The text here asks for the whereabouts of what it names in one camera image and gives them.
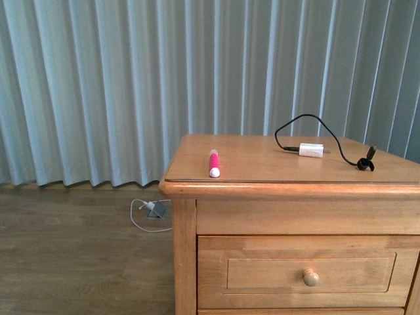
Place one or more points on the pink marker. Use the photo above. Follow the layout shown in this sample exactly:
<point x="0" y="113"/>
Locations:
<point x="214" y="168"/>

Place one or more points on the wooden drawer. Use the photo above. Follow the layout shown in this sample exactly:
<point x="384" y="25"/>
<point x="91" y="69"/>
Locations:
<point x="267" y="271"/>

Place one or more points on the round wooden drawer knob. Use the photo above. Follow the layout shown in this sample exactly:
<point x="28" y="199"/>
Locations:
<point x="310" y="278"/>

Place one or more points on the open grey floor socket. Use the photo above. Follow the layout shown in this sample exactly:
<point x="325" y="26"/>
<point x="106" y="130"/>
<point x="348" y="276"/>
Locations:
<point x="159" y="212"/>

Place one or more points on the white floor plug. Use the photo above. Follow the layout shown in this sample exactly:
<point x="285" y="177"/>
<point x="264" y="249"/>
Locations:
<point x="147" y="204"/>

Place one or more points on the wooden nightstand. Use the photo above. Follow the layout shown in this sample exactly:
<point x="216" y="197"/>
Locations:
<point x="264" y="191"/>

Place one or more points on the white charger adapter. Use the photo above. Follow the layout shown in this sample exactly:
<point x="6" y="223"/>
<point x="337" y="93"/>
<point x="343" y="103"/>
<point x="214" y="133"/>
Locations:
<point x="312" y="150"/>

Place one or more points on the light blue pleated curtain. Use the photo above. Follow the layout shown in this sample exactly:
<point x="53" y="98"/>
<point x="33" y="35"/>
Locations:
<point x="103" y="91"/>

